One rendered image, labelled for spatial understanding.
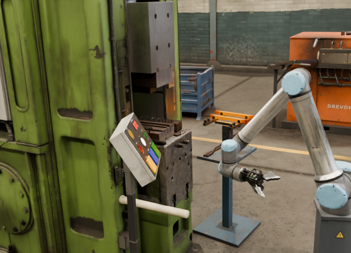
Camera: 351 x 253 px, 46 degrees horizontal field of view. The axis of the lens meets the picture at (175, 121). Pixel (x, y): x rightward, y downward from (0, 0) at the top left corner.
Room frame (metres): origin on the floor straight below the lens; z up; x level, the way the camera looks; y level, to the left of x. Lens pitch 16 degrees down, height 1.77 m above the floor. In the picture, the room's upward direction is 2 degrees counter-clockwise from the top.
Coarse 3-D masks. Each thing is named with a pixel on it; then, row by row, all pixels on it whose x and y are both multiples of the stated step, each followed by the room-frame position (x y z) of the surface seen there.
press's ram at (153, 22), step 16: (128, 16) 2.43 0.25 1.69; (144, 16) 2.38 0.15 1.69; (160, 16) 2.48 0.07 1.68; (128, 32) 2.43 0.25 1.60; (144, 32) 2.38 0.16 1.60; (160, 32) 2.47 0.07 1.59; (144, 48) 2.38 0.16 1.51; (160, 48) 2.47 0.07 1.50; (144, 64) 2.39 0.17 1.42; (160, 64) 2.46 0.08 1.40
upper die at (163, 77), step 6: (156, 72) 2.41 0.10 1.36; (162, 72) 2.48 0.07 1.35; (168, 72) 2.54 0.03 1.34; (132, 78) 2.49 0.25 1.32; (138, 78) 2.47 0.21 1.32; (144, 78) 2.45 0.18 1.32; (150, 78) 2.43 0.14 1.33; (156, 78) 2.41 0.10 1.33; (162, 78) 2.48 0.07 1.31; (168, 78) 2.54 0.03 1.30; (132, 84) 2.49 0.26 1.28; (138, 84) 2.47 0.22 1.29; (144, 84) 2.45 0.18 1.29; (150, 84) 2.43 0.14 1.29; (156, 84) 2.41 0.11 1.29; (162, 84) 2.47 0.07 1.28
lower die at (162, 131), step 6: (144, 120) 2.69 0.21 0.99; (150, 126) 2.54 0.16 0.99; (156, 126) 2.53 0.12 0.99; (162, 126) 2.51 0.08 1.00; (150, 132) 2.44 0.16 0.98; (156, 132) 2.44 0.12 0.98; (162, 132) 2.45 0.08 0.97; (168, 132) 2.52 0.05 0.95; (156, 138) 2.42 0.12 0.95; (162, 138) 2.45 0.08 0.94
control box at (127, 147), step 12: (132, 120) 2.02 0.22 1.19; (120, 132) 1.80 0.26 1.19; (132, 132) 1.90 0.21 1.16; (120, 144) 1.79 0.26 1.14; (132, 144) 1.79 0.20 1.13; (132, 156) 1.79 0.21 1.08; (144, 156) 1.84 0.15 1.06; (132, 168) 1.79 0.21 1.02; (144, 168) 1.79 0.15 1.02; (144, 180) 1.79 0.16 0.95
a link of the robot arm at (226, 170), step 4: (220, 164) 2.27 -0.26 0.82; (224, 164) 2.23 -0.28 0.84; (228, 164) 2.22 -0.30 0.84; (232, 164) 2.22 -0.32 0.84; (236, 164) 2.23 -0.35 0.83; (220, 168) 2.25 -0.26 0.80; (224, 168) 2.23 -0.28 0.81; (228, 168) 2.22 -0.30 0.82; (232, 168) 2.20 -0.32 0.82; (220, 172) 2.25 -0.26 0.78; (224, 172) 2.23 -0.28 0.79; (228, 172) 2.21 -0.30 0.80; (232, 172) 2.18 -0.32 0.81; (228, 176) 2.21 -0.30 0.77; (232, 176) 2.18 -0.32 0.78
